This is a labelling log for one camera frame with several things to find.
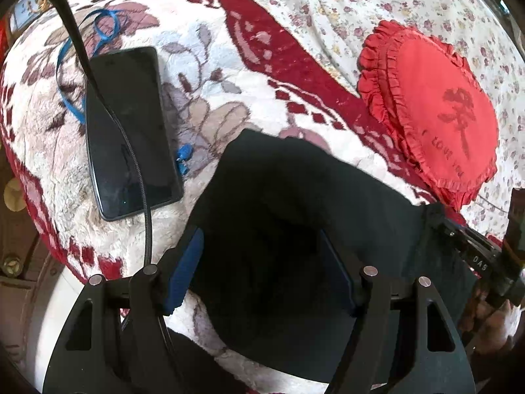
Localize black cable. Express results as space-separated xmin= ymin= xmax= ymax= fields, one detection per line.
xmin=28 ymin=0 xmax=154 ymax=270

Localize black smartphone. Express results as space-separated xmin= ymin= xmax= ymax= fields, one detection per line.
xmin=85 ymin=46 xmax=183 ymax=222

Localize person right hand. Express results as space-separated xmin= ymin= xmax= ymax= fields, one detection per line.
xmin=458 ymin=282 xmax=524 ymax=355

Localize red white floral blanket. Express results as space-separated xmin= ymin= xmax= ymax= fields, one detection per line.
xmin=0 ymin=0 xmax=469 ymax=394

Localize red heart ruffled pillow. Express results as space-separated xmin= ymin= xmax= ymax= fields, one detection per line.
xmin=358 ymin=20 xmax=498 ymax=210

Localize small floral bed sheet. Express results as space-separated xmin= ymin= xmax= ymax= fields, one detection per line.
xmin=254 ymin=0 xmax=524 ymax=237

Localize black pants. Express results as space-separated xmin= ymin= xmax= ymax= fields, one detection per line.
xmin=186 ymin=127 xmax=479 ymax=384

